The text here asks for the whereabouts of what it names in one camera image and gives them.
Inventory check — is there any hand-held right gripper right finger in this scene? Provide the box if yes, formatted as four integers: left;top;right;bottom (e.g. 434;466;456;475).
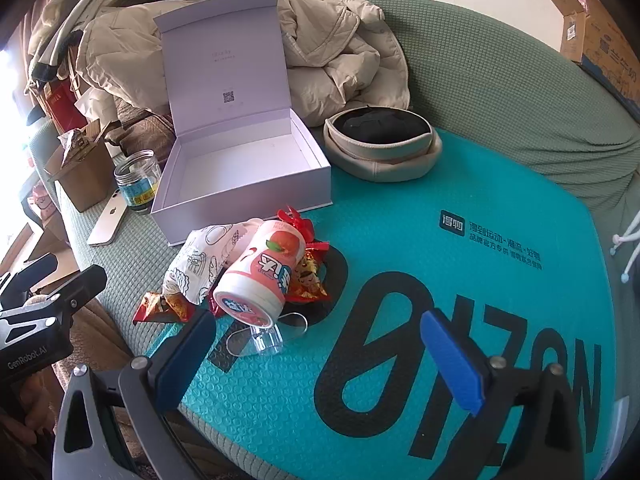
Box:
420;308;588;480

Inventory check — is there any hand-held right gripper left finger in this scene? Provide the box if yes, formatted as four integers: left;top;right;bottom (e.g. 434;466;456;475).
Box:
50;307;218;480

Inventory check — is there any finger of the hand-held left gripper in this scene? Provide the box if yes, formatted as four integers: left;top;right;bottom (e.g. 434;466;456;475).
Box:
0;265;108;333
0;253;60;306

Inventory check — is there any red candy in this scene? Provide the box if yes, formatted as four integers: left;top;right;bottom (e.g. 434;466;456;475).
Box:
132;291;198;323
282;241;333;303

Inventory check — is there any white printed bread packet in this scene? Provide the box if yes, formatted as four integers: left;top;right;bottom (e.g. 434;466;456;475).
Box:
162;217;263;306

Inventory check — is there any pink gum bottle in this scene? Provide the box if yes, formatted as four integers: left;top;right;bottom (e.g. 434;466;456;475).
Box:
212;219;307;330

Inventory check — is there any pale lavender gift box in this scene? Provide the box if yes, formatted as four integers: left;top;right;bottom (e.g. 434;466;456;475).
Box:
150;0;333;248

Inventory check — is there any flat cardboard box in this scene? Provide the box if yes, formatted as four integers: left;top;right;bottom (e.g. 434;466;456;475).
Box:
20;222;76;266

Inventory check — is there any pink printed bag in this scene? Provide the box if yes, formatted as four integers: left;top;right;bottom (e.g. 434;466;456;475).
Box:
27;182;58;226

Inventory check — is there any white smartphone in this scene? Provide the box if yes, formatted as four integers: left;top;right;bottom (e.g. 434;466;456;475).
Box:
87;191;131;247

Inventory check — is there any small brown cardboard box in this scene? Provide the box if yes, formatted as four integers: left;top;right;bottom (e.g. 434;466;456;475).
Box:
44;120;121;212

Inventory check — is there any clear glass jar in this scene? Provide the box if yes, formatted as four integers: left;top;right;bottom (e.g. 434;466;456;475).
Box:
114;150;162;216

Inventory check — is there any brown patterned snack packet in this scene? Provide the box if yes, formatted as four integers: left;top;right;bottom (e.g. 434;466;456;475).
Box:
56;129;91;161

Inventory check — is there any teal bubble mailer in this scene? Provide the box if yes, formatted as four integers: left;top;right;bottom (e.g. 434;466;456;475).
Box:
165;127;613;480

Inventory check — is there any brown woven cushion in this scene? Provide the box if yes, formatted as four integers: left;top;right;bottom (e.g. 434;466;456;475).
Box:
117;110;176;158

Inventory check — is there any red paper bag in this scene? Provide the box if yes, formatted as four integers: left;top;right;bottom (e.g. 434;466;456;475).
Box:
37;82;83;133

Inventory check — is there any white plastic bag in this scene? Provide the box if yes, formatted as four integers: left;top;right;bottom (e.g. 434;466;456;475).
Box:
75;87;118;121

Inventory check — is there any beige cap black lining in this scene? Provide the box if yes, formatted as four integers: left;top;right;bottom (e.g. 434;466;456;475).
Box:
322;105;443;183

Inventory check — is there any white drying rack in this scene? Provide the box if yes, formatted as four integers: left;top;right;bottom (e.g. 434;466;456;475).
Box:
607;205;640;283

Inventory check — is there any white jacket black trim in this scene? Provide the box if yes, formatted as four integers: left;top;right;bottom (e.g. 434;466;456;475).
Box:
25;0;121;86

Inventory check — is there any green covered sofa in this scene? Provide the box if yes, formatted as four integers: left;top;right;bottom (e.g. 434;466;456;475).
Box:
27;0;640;480

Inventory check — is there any beige puffer jacket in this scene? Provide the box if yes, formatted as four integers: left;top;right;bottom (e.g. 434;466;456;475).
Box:
75;0;411;128

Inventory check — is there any cardboard box blue print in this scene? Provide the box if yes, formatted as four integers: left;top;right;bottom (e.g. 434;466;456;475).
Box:
542;0;640;126

